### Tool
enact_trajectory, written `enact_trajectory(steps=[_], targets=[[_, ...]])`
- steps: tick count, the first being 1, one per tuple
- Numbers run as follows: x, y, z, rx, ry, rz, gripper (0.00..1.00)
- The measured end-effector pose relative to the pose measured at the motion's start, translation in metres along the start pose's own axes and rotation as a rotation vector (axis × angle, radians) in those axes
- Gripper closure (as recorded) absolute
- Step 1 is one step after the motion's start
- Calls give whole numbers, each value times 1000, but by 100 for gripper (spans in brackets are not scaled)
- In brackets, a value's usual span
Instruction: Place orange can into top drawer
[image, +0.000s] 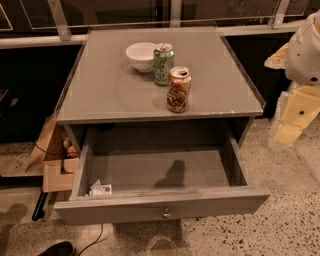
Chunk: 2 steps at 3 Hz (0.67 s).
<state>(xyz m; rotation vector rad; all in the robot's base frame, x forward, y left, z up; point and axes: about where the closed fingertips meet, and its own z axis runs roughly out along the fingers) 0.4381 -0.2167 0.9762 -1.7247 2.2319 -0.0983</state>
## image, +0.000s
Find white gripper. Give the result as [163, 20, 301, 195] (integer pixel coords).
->
[269, 82, 320, 151]

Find orange soda can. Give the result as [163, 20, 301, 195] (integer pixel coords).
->
[166, 66, 191, 113]

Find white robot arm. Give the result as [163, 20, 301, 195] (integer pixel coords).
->
[264, 11, 320, 151]

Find green soda can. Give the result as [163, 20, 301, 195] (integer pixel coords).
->
[153, 43, 174, 85]

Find round metal drawer knob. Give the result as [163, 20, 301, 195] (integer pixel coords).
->
[162, 208, 172, 219]

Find grey open top drawer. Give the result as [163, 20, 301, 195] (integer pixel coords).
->
[55, 128, 269, 224]

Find white ceramic bowl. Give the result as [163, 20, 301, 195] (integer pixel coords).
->
[126, 42, 156, 73]

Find grey nightstand cabinet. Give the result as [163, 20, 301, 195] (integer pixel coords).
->
[54, 27, 267, 154]

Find white paper packets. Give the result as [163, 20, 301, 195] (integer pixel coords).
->
[89, 180, 112, 196]

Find metal window railing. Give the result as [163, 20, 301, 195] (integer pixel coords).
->
[0, 0, 320, 49]

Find brown cardboard box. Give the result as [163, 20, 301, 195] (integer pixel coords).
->
[26, 113, 80, 192]

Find black shoe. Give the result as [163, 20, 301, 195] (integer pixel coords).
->
[38, 241, 74, 256]

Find black bar on floor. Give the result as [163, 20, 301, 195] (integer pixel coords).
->
[32, 191, 48, 221]

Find black cable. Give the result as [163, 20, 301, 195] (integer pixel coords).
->
[77, 223, 105, 256]

